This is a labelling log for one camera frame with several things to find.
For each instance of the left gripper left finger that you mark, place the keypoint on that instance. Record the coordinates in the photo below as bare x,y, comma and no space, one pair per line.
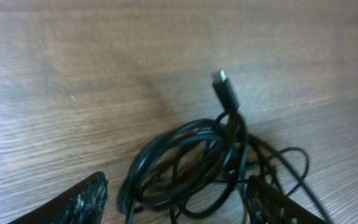
83,203

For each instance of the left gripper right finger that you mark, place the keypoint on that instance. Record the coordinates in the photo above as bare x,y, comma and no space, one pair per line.
266,205

